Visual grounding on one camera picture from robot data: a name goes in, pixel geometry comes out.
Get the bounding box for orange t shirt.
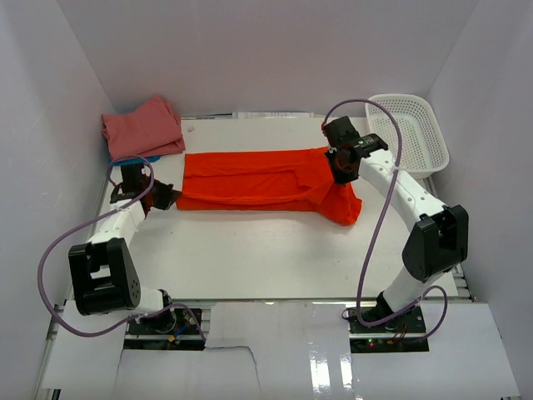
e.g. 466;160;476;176
176;147;362;226

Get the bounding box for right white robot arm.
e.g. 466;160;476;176
322;117;469;333

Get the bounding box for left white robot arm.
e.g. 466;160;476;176
68;163;181;333

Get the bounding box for folded blue t shirt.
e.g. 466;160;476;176
108;155;161;168

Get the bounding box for folded pink t shirt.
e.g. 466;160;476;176
102;95;186;161

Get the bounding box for white plastic basket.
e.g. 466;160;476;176
365;93;450;180

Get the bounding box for papers at back edge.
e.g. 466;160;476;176
183;112;323;120

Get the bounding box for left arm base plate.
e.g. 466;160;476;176
123;308;205;351

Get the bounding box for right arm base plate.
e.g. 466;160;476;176
342;307;430;354

